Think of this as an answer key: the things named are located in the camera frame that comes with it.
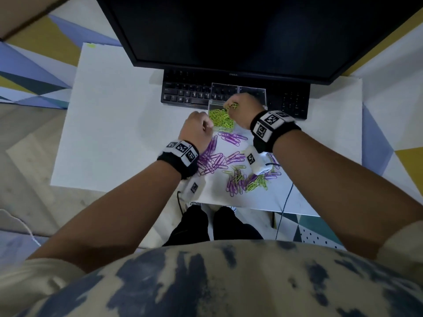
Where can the person's left hand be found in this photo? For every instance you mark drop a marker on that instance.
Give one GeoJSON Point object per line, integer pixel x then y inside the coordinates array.
{"type": "Point", "coordinates": [196, 128]}

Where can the pile of mixed paper clips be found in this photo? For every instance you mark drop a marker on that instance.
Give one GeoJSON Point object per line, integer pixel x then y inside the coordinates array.
{"type": "Point", "coordinates": [236, 184]}

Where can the single green paper clip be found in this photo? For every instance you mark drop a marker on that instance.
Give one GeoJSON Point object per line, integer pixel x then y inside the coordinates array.
{"type": "Point", "coordinates": [233, 105]}

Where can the black wristband with markers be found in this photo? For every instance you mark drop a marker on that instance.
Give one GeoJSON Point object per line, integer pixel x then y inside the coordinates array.
{"type": "Point", "coordinates": [173, 163]}
{"type": "Point", "coordinates": [281, 132]}

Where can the person's tie-dye shirt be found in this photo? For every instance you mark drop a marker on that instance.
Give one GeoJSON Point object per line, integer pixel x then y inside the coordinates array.
{"type": "Point", "coordinates": [214, 280]}

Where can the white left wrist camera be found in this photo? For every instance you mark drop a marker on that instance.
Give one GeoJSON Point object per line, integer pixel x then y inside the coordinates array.
{"type": "Point", "coordinates": [193, 189]}

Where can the heap of green paper clips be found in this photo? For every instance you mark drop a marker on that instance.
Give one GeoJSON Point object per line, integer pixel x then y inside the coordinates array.
{"type": "Point", "coordinates": [219, 118]}

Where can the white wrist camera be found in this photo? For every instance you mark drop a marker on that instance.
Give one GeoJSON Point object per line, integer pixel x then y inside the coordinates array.
{"type": "Point", "coordinates": [193, 189]}
{"type": "Point", "coordinates": [256, 161]}

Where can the person's left forearm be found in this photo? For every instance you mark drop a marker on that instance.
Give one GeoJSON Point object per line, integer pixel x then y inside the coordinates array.
{"type": "Point", "coordinates": [109, 221]}

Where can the black computer monitor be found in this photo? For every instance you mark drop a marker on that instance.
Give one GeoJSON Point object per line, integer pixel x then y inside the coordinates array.
{"type": "Point", "coordinates": [264, 29]}

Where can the person's black trousers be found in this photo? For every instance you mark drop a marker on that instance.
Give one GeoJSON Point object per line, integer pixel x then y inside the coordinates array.
{"type": "Point", "coordinates": [231, 227]}

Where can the black keyboard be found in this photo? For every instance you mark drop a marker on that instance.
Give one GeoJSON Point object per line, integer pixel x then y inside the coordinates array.
{"type": "Point", "coordinates": [181, 92]}

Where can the person's right hand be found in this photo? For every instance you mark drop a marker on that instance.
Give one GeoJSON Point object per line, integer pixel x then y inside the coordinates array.
{"type": "Point", "coordinates": [248, 110]}

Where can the black right wristband with markers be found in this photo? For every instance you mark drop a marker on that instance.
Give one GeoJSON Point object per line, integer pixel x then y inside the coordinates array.
{"type": "Point", "coordinates": [281, 132]}

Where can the black left wristband with markers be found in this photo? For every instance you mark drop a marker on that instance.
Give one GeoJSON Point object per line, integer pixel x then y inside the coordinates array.
{"type": "Point", "coordinates": [173, 163]}

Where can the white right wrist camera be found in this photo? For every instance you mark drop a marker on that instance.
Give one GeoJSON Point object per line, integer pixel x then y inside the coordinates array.
{"type": "Point", "coordinates": [256, 161]}

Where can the person's right forearm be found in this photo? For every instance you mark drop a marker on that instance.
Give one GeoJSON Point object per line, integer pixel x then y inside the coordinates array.
{"type": "Point", "coordinates": [347, 194]}

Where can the brown wooden board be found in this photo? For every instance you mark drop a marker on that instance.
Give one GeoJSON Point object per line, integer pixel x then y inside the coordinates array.
{"type": "Point", "coordinates": [23, 11]}

